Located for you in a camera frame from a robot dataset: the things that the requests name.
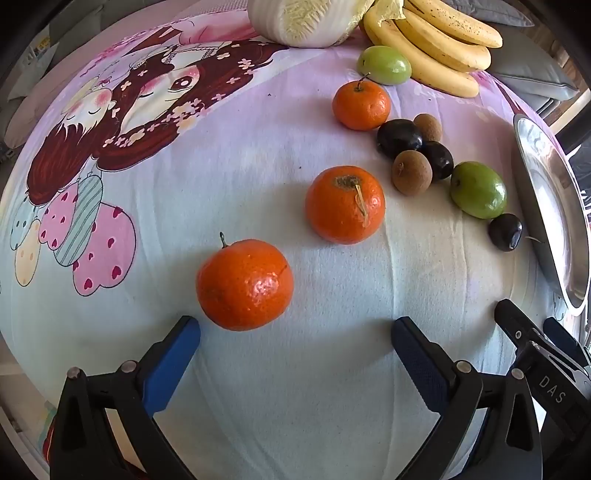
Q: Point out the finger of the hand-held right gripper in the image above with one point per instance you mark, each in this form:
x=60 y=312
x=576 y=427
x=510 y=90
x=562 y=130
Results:
x=512 y=321
x=565 y=339

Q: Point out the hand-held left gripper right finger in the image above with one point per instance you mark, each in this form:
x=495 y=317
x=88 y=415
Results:
x=418 y=360

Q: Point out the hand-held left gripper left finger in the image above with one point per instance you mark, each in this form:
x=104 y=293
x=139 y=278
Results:
x=173 y=360

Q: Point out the dark purple plum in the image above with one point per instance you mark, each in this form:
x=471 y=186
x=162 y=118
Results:
x=399 y=138
x=438 y=161
x=505 y=232

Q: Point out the large tangerine with short stem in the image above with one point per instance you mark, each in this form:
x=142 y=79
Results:
x=244 y=286

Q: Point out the round metal plate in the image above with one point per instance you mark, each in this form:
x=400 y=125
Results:
x=549 y=198

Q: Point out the green jujube fruit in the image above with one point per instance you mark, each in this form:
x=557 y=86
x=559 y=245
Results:
x=480 y=191
x=383 y=64

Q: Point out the tangerine with long dry stem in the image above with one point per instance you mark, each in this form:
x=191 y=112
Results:
x=344 y=207

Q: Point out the brown longan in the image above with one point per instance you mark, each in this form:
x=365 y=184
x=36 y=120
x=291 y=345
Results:
x=428 y=127
x=411 y=173

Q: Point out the small tangerine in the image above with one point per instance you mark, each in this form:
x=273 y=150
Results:
x=362 y=104

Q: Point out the printed cartoon blanket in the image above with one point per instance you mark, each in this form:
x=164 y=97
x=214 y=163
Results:
x=258 y=152

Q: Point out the grey pillow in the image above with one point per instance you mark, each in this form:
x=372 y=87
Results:
x=531 y=64
x=498 y=13

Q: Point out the spotted yellow banana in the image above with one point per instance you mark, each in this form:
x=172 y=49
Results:
x=457 y=23

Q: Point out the napa cabbage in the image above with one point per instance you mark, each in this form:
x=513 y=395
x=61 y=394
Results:
x=300 y=23

